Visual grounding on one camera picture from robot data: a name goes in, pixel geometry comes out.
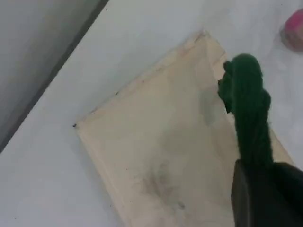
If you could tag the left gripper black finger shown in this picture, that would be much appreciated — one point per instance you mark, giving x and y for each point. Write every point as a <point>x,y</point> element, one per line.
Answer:
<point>267,198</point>

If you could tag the pink peach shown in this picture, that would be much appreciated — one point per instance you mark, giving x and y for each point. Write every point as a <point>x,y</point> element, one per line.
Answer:
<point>294,30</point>

